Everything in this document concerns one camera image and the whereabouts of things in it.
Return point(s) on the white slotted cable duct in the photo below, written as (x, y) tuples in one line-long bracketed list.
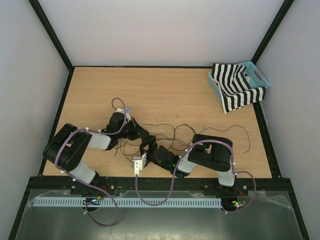
[(126, 202)]

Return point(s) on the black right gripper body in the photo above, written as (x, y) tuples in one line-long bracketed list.
[(150, 154)]

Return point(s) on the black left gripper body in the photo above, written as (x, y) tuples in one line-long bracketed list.
[(129, 131)]

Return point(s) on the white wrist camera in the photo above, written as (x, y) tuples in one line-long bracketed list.
[(138, 163), (126, 112)]

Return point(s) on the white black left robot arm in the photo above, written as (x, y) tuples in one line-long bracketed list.
[(68, 146)]

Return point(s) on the black cage frame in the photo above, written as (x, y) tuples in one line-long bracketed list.
[(258, 109)]

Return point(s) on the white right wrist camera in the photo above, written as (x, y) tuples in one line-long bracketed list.
[(138, 163)]

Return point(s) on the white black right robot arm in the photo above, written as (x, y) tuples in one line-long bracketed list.
[(212, 152)]

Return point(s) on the grey metal front plate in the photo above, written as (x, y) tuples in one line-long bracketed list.
[(269, 217)]

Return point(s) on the light blue perforated basket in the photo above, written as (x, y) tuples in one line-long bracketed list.
[(256, 79)]

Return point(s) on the black white striped cloth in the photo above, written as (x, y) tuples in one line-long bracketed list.
[(234, 87)]

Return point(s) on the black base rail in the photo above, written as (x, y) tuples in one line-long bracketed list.
[(208, 186)]

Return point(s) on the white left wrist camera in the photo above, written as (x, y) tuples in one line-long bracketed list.
[(126, 112)]

